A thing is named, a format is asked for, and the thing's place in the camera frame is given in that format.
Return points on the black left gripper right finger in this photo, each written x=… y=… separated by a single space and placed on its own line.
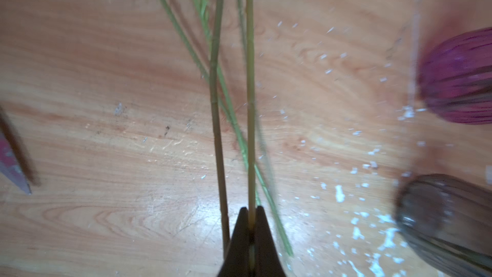
x=266 y=260

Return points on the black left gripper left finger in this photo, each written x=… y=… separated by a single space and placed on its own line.
x=236 y=261

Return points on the brown glass vase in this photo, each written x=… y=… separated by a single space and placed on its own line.
x=447 y=223

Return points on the purple glass vase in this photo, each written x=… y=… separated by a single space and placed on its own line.
x=454 y=79

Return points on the blue and white flowers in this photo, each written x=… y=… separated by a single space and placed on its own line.
x=226 y=108

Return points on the white rose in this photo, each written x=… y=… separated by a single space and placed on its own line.
x=251 y=113

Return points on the small blue flower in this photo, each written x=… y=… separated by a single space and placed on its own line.
x=214 y=99

